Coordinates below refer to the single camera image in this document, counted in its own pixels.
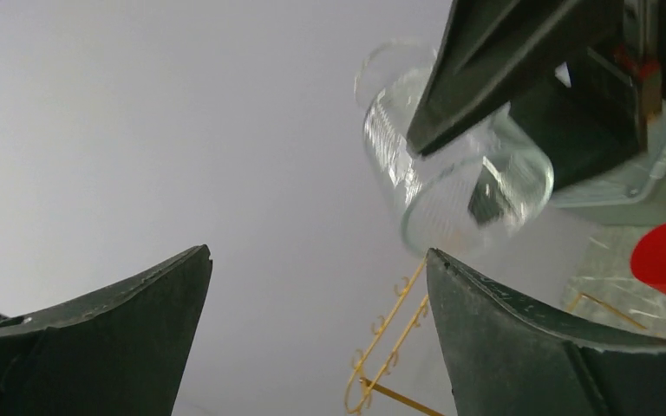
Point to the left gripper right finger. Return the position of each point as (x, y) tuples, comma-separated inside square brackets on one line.
[(507, 353)]

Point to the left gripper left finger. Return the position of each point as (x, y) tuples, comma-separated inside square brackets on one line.
[(118, 350)]

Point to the clear stemless glass front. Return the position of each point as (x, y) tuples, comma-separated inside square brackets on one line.
[(428, 196)]

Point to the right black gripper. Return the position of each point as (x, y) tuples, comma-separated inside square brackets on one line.
[(493, 51)]

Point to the gold wire glass rack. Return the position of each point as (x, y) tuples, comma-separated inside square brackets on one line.
[(401, 371)]

